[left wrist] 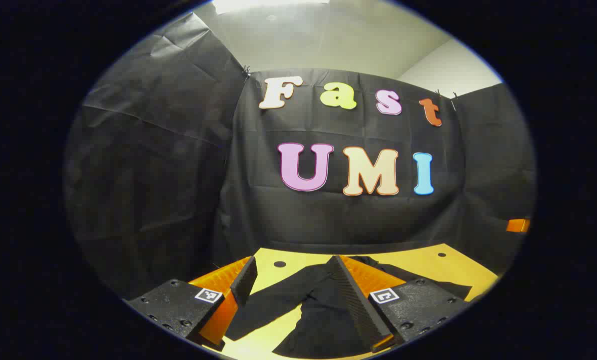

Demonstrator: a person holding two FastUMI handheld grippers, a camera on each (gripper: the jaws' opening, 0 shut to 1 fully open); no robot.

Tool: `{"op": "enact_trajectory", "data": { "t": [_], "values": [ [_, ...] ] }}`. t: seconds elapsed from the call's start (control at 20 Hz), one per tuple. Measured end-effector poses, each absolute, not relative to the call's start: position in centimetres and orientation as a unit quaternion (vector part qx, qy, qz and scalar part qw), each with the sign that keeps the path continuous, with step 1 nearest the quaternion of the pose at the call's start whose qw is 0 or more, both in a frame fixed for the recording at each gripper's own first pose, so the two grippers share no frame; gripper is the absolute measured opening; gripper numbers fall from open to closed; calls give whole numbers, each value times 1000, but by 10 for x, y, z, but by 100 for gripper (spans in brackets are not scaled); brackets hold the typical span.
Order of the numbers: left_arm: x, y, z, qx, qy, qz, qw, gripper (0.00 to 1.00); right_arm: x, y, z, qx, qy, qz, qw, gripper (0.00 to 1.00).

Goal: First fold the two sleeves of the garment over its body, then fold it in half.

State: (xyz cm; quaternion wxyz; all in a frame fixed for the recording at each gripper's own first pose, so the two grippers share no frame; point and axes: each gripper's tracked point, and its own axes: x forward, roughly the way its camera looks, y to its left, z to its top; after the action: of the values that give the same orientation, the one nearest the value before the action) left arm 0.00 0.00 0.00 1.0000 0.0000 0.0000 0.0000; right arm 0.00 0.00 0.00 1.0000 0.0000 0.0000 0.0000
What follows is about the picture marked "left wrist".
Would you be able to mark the ceiling light panel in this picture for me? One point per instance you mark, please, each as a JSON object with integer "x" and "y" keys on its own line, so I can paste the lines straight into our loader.
{"x": 268, "y": 4}

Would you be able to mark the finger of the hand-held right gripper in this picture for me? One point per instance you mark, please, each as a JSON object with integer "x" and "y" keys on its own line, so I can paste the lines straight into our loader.
{"x": 518, "y": 225}

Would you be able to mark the black backdrop cloth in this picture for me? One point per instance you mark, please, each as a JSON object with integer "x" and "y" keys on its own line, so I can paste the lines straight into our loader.
{"x": 178, "y": 175}

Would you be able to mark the black coat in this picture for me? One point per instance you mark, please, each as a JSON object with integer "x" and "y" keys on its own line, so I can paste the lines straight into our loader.
{"x": 323, "y": 320}

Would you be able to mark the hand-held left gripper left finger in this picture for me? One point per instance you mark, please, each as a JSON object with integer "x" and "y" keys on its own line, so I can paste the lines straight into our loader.
{"x": 245, "y": 280}

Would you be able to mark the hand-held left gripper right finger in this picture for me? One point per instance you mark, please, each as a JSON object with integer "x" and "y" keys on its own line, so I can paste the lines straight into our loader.
{"x": 353, "y": 300}

